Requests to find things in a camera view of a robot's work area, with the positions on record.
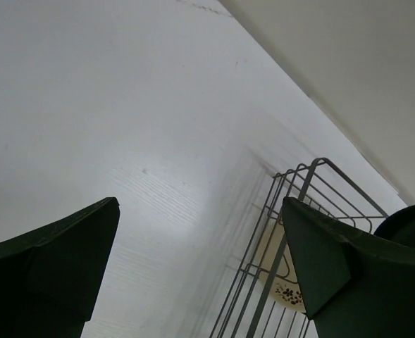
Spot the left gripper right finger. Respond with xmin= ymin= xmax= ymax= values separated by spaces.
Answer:
xmin=281 ymin=197 xmax=415 ymax=337

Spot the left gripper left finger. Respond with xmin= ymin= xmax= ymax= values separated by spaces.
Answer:
xmin=0 ymin=197 xmax=120 ymax=337

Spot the cream plate with flowers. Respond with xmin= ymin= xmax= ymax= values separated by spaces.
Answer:
xmin=254 ymin=221 xmax=305 ymax=313

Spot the black plate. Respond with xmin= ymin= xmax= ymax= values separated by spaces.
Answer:
xmin=374 ymin=205 xmax=415 ymax=248

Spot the grey wire dish rack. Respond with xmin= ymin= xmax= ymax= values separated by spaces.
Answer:
xmin=207 ymin=158 xmax=388 ymax=337

